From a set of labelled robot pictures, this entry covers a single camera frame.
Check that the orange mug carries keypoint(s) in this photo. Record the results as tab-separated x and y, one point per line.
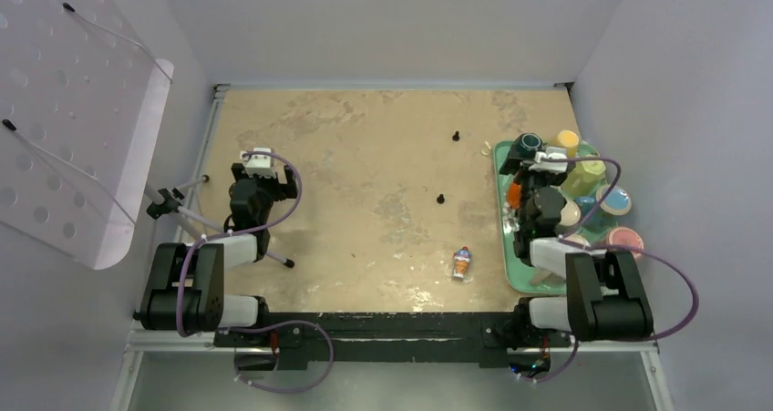
513	195

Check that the green floral tray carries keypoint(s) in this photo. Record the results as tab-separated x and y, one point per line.
520	275

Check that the tripod stand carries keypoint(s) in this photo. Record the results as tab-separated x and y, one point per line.
164	202

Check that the yellow mug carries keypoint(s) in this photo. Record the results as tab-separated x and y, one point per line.
567	140

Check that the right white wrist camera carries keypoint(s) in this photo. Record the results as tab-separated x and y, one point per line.
551	159

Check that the white perforated light panel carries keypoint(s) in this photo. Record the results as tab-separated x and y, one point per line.
82	100

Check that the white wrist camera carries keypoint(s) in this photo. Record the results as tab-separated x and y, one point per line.
260	163
551	159

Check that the blue glass mug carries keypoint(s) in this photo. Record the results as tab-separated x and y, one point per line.
617	204

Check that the tall coral pattern mug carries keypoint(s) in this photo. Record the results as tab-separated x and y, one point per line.
570	214

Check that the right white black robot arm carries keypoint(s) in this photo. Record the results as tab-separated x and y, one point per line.
604	294

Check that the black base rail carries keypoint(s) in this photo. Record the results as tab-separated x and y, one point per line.
481	338

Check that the dark green mug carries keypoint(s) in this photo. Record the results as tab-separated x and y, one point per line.
525	146

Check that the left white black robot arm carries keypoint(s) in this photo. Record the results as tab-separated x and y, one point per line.
185	290

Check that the pink mug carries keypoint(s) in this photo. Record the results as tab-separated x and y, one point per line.
625	236

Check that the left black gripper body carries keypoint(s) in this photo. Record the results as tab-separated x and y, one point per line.
269	189

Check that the ice cream toy figure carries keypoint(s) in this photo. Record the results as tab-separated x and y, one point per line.
461	263

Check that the light green faceted mug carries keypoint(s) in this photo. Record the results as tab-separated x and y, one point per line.
583	177

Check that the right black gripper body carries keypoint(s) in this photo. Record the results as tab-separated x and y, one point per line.
530	181

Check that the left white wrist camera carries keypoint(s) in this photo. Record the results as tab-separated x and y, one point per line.
260	163

